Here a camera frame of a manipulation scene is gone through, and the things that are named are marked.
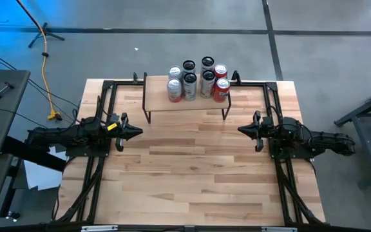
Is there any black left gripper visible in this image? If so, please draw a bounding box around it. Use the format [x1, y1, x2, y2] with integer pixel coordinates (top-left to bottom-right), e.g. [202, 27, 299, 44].
[106, 111, 144, 153]

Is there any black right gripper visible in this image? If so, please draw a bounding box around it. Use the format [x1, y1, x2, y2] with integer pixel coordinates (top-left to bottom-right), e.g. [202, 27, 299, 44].
[237, 110, 276, 153]

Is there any orange Fanta soda can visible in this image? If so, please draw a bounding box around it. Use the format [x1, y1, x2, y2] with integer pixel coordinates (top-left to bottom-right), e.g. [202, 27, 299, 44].
[213, 77, 232, 104]
[214, 63, 229, 80]

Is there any short silver and red can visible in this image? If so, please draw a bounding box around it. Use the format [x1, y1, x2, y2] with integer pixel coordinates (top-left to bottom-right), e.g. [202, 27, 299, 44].
[166, 77, 184, 104]

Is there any tall white can red print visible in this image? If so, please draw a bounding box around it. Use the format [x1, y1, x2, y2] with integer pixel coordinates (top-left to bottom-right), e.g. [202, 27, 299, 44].
[200, 69, 216, 99]

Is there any tall white can blue print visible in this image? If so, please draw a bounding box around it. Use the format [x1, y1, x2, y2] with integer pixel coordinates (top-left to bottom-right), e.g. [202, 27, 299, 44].
[182, 72, 198, 102]

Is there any short silver and pink can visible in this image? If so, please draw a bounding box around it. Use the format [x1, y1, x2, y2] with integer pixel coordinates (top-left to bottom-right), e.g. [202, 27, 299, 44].
[167, 65, 184, 81]

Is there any black beam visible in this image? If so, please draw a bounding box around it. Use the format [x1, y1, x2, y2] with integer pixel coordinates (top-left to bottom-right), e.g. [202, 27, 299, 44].
[1, 135, 68, 172]

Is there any white paper sheet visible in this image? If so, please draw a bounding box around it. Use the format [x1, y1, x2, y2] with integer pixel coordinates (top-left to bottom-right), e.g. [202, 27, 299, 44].
[23, 146, 67, 191]

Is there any grey desk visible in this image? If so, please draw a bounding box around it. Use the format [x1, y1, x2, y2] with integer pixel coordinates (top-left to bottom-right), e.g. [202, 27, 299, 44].
[0, 69, 31, 229]

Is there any black tripod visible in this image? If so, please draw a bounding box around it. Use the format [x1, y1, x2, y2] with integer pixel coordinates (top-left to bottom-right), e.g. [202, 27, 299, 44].
[27, 21, 66, 49]

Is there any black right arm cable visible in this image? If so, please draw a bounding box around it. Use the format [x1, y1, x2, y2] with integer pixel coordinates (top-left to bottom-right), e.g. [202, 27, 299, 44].
[267, 104, 283, 125]

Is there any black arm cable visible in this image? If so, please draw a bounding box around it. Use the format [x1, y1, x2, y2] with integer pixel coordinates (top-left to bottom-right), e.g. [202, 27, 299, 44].
[71, 95, 109, 127]
[267, 104, 283, 125]

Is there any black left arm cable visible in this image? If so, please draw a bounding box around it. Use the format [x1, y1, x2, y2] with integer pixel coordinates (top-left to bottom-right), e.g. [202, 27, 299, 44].
[71, 95, 109, 127]

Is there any wooden shelf black metal frame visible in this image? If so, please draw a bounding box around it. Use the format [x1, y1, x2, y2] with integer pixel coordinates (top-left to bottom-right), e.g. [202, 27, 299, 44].
[142, 72, 233, 125]

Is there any black aluminium table frame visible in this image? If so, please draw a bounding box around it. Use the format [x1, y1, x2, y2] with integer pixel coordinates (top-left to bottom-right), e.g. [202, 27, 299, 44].
[53, 79, 327, 226]

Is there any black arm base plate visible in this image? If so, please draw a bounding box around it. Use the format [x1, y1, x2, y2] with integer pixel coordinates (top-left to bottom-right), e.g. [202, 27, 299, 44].
[65, 131, 113, 159]
[267, 133, 316, 161]

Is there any silver metal bracket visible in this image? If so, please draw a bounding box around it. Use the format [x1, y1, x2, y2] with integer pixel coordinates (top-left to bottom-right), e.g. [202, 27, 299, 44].
[81, 225, 119, 232]
[261, 226, 298, 232]

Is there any yellow hanging cable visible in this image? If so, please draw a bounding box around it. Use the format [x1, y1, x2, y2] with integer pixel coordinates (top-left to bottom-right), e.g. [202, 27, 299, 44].
[15, 0, 62, 122]

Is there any black floor cable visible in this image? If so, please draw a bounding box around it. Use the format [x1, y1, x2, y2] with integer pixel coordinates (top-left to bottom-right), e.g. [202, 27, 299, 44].
[0, 46, 80, 112]

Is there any black floor stand frame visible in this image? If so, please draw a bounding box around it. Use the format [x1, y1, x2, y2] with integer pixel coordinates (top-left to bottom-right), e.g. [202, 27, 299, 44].
[0, 157, 25, 222]

